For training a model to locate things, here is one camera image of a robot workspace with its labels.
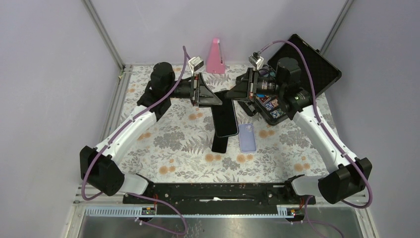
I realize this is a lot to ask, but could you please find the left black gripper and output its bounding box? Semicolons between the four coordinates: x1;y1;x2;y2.
165;73;223;108

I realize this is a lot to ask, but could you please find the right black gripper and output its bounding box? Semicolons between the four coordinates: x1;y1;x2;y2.
224;68;285;103

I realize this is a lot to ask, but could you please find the lilac phone case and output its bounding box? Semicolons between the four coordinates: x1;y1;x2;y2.
238;123;257;153

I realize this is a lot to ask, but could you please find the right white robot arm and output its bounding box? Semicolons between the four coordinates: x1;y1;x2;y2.
226;56;373;208

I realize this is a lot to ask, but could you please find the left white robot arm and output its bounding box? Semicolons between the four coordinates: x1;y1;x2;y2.
80;57;222;204

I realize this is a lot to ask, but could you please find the black poker chip case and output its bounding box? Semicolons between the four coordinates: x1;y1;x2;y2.
238;34;342;126

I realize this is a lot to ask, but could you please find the pink metronome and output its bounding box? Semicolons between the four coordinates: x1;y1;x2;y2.
206;38;226;74

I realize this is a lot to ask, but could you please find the floral table mat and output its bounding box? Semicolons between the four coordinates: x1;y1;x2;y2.
111;64;339;183

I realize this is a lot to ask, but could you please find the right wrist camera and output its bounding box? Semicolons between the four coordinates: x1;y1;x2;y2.
249;52;264;70

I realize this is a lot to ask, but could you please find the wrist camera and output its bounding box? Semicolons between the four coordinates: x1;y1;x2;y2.
249;52;264;70
188;56;204;74

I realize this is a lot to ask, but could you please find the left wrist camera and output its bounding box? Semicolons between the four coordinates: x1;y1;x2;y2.
188;56;204;74

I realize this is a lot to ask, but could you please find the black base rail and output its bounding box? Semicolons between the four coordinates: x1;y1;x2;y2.
123;182;308;216

